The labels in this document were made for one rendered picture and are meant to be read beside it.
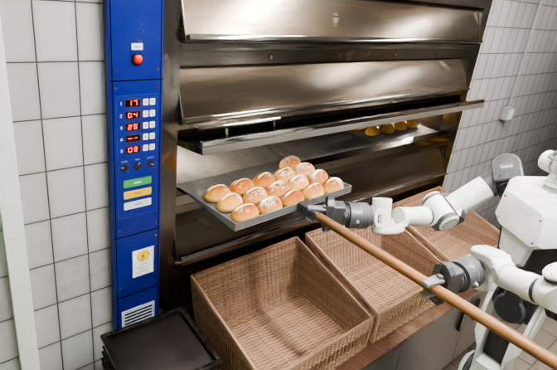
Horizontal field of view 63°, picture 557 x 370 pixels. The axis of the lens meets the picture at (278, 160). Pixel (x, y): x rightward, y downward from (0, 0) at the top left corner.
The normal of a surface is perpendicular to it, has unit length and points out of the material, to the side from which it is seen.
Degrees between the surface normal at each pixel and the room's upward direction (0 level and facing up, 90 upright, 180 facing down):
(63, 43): 90
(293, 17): 70
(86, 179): 90
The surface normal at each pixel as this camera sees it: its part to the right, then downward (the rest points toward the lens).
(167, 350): 0.11, -0.92
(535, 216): -0.98, -0.02
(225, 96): 0.63, 0.01
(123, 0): 0.63, 0.35
